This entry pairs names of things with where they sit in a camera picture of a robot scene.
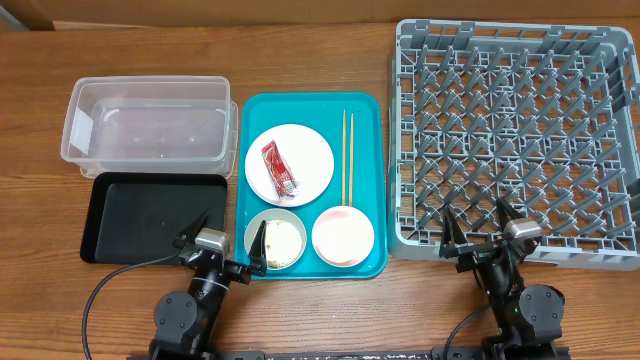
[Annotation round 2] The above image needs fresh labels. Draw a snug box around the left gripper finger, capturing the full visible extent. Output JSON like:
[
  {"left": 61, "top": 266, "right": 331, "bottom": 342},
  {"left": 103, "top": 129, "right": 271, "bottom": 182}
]
[
  {"left": 248, "top": 220, "right": 267, "bottom": 276},
  {"left": 178, "top": 210, "right": 208, "bottom": 242}
]

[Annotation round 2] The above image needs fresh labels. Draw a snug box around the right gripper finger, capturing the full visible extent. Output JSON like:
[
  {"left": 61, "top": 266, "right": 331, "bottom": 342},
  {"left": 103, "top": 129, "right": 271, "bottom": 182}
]
[
  {"left": 442, "top": 206, "right": 467, "bottom": 246},
  {"left": 496, "top": 197, "right": 523, "bottom": 231}
]

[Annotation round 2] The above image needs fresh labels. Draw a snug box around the grey small bowl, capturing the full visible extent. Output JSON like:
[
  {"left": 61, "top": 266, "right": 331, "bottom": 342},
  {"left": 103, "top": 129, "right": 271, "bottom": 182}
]
[{"left": 244, "top": 208, "right": 307, "bottom": 271}]

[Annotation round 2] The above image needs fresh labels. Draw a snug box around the red sauce packet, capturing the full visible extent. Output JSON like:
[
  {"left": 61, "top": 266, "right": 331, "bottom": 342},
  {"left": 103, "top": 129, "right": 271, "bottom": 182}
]
[{"left": 261, "top": 141, "right": 298, "bottom": 198}]

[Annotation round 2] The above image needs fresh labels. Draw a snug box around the pink bowl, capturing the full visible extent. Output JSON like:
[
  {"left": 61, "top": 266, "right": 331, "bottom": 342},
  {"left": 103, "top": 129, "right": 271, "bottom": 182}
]
[{"left": 311, "top": 206, "right": 375, "bottom": 268}]

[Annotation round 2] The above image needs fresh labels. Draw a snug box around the cooked rice pile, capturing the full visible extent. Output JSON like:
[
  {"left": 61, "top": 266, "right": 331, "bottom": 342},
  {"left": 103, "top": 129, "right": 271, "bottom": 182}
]
[{"left": 265, "top": 220, "right": 303, "bottom": 269}]

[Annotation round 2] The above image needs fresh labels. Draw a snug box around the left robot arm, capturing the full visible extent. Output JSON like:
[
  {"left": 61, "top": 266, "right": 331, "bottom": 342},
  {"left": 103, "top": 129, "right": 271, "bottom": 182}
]
[{"left": 149, "top": 212, "right": 267, "bottom": 360}]

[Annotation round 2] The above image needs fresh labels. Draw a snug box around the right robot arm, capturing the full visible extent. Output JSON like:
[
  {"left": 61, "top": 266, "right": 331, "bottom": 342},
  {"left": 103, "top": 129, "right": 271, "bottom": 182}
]
[{"left": 439, "top": 198, "right": 570, "bottom": 360}]

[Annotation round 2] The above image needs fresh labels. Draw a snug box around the grey dishwasher rack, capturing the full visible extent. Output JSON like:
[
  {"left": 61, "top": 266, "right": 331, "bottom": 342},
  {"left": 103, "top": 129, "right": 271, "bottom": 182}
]
[{"left": 387, "top": 19, "right": 639, "bottom": 271}]

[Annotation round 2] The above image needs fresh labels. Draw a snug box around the black plastic tray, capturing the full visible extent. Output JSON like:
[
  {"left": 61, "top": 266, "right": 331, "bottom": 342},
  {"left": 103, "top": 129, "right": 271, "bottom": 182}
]
[{"left": 80, "top": 172, "right": 227, "bottom": 265}]

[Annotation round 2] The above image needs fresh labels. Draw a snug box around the teal serving tray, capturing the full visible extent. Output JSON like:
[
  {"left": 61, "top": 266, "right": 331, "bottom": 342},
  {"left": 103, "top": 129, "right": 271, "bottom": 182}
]
[{"left": 234, "top": 92, "right": 388, "bottom": 280}]

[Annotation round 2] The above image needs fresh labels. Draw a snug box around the white round plate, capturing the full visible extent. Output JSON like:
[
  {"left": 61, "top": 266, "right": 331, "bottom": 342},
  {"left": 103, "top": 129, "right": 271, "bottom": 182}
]
[{"left": 244, "top": 124, "right": 335, "bottom": 207}]

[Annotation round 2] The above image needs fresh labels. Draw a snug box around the clear plastic storage bin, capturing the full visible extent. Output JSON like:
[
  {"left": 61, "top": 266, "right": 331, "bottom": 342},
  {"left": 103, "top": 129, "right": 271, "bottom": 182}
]
[{"left": 60, "top": 75, "right": 239, "bottom": 178}]

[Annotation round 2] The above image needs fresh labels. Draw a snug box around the right wooden chopstick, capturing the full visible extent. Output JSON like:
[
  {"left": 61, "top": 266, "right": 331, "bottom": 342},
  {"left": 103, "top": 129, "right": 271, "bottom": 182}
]
[{"left": 348, "top": 113, "right": 355, "bottom": 206}]

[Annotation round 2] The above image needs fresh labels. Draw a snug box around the wooden chopstick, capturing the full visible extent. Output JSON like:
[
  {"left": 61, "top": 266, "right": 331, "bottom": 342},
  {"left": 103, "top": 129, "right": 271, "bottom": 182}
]
[
  {"left": 348, "top": 113, "right": 355, "bottom": 206},
  {"left": 341, "top": 110, "right": 347, "bottom": 206}
]

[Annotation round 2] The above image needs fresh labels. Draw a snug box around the left wooden chopstick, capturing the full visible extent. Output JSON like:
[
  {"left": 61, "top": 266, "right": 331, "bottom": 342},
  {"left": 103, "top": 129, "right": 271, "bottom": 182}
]
[{"left": 341, "top": 110, "right": 347, "bottom": 206}]

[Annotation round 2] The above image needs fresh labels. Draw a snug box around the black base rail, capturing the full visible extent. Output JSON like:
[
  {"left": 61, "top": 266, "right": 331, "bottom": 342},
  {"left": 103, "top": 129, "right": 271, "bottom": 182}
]
[{"left": 124, "top": 346, "right": 571, "bottom": 360}]

